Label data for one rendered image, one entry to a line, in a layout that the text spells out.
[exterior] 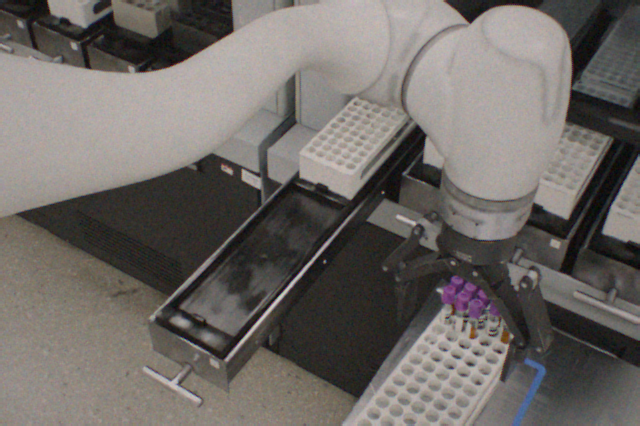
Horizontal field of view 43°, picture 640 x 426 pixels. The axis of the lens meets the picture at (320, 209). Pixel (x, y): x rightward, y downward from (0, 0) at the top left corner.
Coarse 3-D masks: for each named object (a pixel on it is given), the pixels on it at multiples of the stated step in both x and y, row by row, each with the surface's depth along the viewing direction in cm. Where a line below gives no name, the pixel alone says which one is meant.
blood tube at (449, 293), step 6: (444, 288) 98; (450, 288) 99; (444, 294) 98; (450, 294) 98; (444, 300) 99; (450, 300) 98; (444, 306) 100; (450, 306) 99; (444, 312) 100; (450, 312) 100; (444, 318) 101; (450, 318) 101; (444, 324) 102
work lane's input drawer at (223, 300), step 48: (288, 192) 130; (384, 192) 135; (240, 240) 122; (288, 240) 122; (336, 240) 124; (192, 288) 115; (240, 288) 115; (288, 288) 115; (192, 336) 107; (240, 336) 109
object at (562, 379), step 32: (416, 320) 109; (544, 352) 106; (576, 352) 106; (512, 384) 102; (544, 384) 102; (576, 384) 102; (608, 384) 102; (352, 416) 98; (480, 416) 99; (512, 416) 99; (544, 416) 99; (576, 416) 99; (608, 416) 99
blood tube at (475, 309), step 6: (474, 300) 97; (474, 306) 96; (480, 306) 96; (468, 312) 98; (474, 312) 97; (480, 312) 97; (468, 318) 98; (474, 318) 97; (468, 324) 99; (474, 324) 98; (468, 330) 99; (474, 330) 99; (468, 336) 100; (474, 336) 100; (468, 348) 101
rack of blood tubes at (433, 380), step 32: (416, 352) 98; (448, 352) 98; (480, 352) 99; (384, 384) 95; (416, 384) 95; (448, 384) 95; (480, 384) 101; (384, 416) 92; (416, 416) 92; (448, 416) 92
